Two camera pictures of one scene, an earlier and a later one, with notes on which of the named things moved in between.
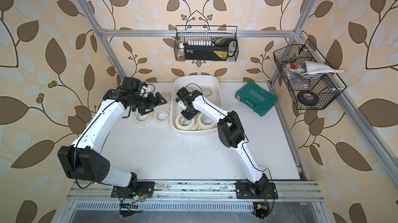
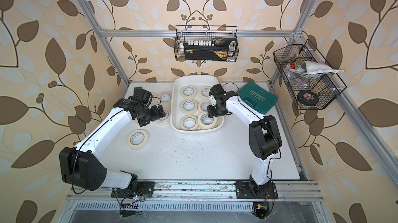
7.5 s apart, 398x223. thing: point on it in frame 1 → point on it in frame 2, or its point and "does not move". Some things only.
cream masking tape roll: x=167 y=96 does not move
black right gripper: x=188 y=116 → x=211 y=113
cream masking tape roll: x=161 y=116 does not move
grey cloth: x=309 y=68 does not move
